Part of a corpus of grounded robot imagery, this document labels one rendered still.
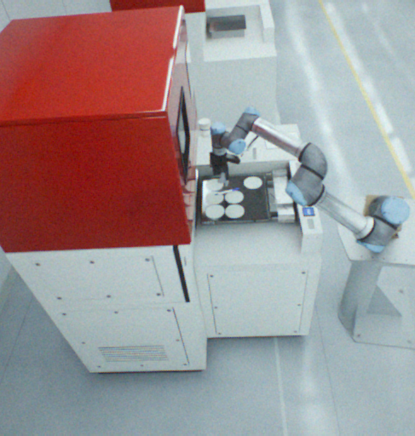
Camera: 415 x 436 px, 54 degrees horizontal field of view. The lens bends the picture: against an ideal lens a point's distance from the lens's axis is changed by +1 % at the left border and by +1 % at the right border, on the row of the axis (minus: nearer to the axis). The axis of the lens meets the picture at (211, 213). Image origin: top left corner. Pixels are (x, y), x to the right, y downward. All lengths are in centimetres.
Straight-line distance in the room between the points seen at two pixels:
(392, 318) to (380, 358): 29
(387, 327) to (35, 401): 219
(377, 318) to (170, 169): 194
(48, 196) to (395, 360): 215
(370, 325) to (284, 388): 69
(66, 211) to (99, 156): 30
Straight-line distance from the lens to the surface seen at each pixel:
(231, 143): 187
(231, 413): 254
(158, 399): 262
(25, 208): 156
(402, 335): 286
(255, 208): 213
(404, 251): 216
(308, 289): 221
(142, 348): 234
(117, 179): 136
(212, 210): 213
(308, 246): 202
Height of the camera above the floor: 242
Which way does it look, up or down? 46 degrees down
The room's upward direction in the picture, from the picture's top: 7 degrees counter-clockwise
